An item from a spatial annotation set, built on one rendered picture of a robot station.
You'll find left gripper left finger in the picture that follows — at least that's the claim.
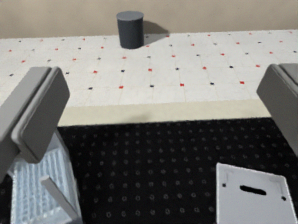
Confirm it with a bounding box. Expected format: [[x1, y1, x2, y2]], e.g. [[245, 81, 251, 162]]
[[0, 66, 70, 184]]

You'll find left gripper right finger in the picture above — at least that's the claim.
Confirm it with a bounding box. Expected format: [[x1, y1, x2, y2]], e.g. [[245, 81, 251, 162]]
[[256, 63, 298, 157]]

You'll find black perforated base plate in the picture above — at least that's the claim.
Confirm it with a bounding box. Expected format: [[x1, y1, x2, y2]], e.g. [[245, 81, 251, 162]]
[[57, 116, 298, 224]]

